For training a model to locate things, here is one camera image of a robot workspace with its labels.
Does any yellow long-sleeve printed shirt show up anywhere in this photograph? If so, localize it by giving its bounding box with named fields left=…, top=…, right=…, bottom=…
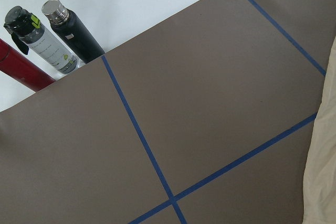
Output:
left=303, top=43, right=335, bottom=223

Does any brown table mat blue grid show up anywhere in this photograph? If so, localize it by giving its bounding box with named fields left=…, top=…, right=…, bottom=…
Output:
left=1, top=0, right=335, bottom=223

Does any black steel-cap bottle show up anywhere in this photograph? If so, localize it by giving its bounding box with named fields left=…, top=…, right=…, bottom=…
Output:
left=41, top=0, right=104, bottom=63

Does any clear black-lid bottle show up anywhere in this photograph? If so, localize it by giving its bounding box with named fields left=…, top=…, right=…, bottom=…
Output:
left=4, top=6, right=78, bottom=74

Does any red bottle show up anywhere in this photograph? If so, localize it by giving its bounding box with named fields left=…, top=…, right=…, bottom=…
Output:
left=1, top=39, right=56, bottom=92

